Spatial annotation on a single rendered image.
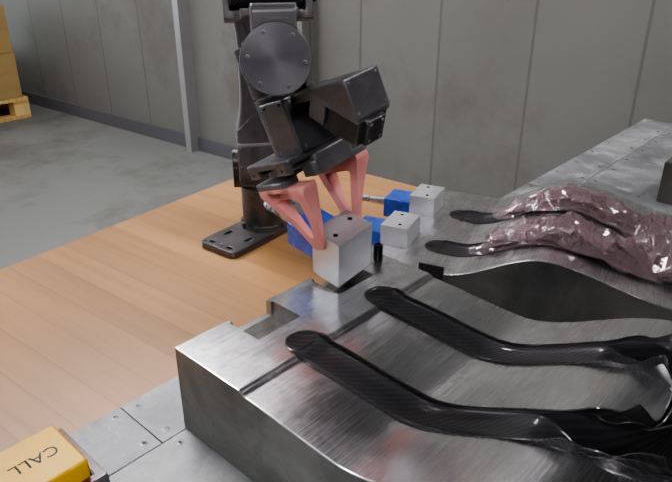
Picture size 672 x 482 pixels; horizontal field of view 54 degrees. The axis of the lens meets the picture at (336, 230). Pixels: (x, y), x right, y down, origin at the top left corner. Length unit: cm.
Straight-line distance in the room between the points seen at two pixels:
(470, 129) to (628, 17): 74
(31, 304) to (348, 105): 51
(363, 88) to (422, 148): 245
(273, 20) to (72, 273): 53
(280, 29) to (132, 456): 38
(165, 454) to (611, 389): 37
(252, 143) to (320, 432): 50
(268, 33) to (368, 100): 10
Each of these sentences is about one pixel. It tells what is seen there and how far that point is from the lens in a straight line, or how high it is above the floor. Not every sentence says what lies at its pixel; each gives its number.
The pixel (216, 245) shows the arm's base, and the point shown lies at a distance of 95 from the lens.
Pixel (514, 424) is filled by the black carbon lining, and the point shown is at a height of 91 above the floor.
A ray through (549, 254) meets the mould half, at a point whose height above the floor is 90.
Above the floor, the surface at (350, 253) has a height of 93.
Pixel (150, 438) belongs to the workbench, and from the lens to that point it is 65.
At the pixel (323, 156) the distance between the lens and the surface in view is 61.
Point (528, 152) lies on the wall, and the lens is 278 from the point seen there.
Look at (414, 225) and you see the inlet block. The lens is 84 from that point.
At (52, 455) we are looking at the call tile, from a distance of 60.
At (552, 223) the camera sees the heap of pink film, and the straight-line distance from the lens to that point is 78.
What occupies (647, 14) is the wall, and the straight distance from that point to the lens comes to 257.
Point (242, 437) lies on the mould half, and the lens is 57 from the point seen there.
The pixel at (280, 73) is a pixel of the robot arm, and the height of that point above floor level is 112.
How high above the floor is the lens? 122
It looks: 25 degrees down
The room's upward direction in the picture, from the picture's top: straight up
